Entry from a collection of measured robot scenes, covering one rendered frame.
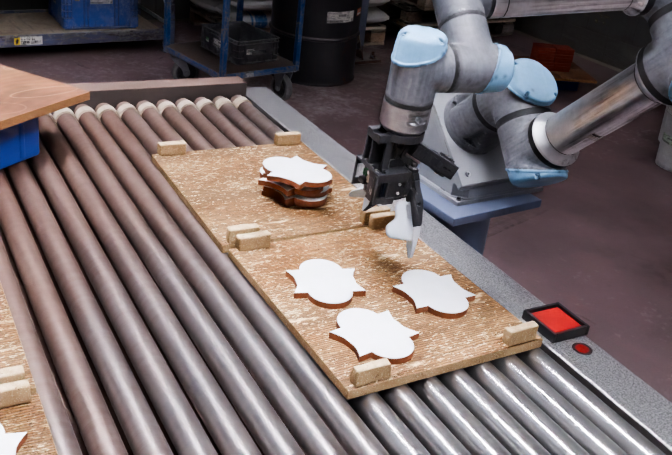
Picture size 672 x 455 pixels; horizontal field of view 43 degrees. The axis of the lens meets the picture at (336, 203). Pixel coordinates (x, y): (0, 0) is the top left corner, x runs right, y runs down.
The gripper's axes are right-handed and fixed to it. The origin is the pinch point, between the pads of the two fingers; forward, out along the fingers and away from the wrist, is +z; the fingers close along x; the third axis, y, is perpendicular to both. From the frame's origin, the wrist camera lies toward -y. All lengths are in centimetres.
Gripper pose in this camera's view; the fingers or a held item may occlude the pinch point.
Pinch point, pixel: (389, 233)
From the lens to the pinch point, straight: 142.5
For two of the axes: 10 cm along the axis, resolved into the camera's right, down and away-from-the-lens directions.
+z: -1.6, 8.6, 4.9
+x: 4.6, 5.0, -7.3
